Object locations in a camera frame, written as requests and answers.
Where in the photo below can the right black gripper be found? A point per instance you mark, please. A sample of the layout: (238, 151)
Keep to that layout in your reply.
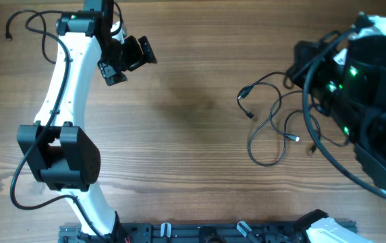
(297, 73)

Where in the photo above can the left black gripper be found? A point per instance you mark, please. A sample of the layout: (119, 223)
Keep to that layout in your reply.
(135, 55)

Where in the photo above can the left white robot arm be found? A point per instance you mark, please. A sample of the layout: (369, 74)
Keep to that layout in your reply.
(55, 146)

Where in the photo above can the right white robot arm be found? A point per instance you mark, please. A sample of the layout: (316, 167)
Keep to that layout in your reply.
(353, 94)

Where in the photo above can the black metal base rail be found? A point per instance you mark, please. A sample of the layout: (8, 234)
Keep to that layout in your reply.
(277, 231)

